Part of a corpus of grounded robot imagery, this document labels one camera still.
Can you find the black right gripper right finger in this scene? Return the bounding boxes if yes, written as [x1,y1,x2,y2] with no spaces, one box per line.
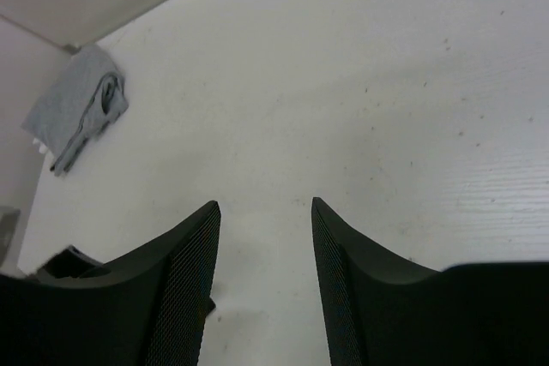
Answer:
[311,198,548,365]

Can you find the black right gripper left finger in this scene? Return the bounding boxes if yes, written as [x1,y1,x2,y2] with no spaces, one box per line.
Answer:
[1,201,220,365]

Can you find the folded grey tank top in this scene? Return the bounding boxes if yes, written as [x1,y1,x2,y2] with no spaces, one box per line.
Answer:
[21,45,129,177]

